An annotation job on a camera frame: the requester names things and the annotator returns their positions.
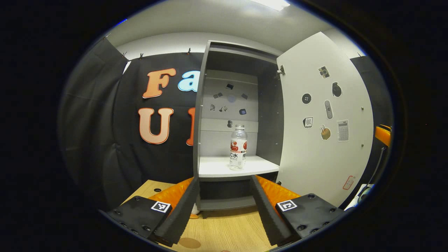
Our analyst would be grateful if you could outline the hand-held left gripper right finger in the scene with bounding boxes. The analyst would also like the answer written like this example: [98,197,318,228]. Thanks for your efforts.
[250,175,345,246]

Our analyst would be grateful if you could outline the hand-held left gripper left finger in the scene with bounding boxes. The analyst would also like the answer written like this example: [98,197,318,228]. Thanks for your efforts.
[107,177,200,247]

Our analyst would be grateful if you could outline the round brown coaster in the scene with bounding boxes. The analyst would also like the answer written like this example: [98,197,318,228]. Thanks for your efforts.
[178,237,202,249]

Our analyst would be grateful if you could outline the light grey cabinet door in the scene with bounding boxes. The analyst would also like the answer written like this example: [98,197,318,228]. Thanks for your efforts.
[276,31,374,208]

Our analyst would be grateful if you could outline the clear red-label bottle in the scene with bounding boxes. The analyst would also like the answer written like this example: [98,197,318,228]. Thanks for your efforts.
[229,125,248,171]

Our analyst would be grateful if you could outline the dark grey cabinet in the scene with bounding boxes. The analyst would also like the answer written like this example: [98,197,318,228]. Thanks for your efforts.
[192,40,285,219]

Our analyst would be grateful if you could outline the white cabinet shelf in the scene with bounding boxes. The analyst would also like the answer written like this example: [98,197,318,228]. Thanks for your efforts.
[198,155,280,178]

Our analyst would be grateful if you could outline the black backdrop cloth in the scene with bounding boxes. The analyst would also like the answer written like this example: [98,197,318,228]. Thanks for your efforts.
[59,37,394,210]

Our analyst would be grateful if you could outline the ceiling light panel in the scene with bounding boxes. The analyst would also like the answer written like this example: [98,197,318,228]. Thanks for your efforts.
[250,0,291,11]

